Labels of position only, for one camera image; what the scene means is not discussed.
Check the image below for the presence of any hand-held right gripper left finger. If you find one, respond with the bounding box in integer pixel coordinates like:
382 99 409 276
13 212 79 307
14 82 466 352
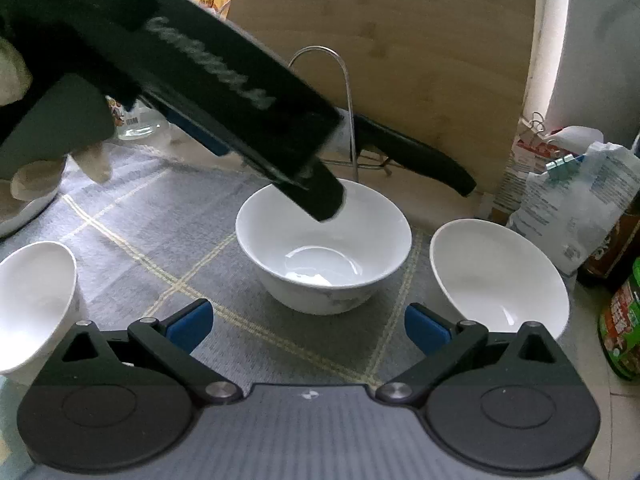
55 298 244 406

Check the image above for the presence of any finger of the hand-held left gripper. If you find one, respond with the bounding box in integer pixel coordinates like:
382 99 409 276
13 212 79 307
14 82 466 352
272 160 347 222
162 107 231 157

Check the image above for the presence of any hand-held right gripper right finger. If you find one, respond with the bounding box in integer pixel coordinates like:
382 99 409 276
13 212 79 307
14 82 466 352
375 302 573 406

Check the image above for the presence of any white ceramic bowl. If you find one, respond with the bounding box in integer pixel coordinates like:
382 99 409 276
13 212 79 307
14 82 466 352
235 178 413 316
429 217 571 343
0 241 82 376

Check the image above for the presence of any person's left hand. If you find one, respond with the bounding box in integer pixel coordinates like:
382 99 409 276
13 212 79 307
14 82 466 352
0 37 113 201

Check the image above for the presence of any glass jar yellow green lid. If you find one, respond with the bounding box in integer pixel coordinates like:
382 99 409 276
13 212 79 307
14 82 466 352
107 95 168 142

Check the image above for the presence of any blue checked towel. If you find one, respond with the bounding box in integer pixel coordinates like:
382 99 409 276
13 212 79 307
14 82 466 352
0 140 608 388

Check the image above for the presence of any wooden cutting board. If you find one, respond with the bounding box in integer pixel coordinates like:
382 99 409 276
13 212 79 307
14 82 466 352
227 0 538 196

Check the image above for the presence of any white printed plastic bag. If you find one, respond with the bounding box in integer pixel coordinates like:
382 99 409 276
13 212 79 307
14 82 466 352
510 141 640 277

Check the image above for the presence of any red white packet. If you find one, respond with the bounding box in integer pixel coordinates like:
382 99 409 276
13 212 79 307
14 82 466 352
492 112 606 226

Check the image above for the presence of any green lidded jar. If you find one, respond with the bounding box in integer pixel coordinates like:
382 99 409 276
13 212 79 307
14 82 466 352
599 256 640 381

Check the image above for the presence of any dark sauce bottle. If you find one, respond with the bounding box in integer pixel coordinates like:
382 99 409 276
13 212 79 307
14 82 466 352
580 205 640 288

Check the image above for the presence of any metal wire rack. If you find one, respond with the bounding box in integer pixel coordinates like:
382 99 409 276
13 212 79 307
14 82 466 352
287 46 396 181

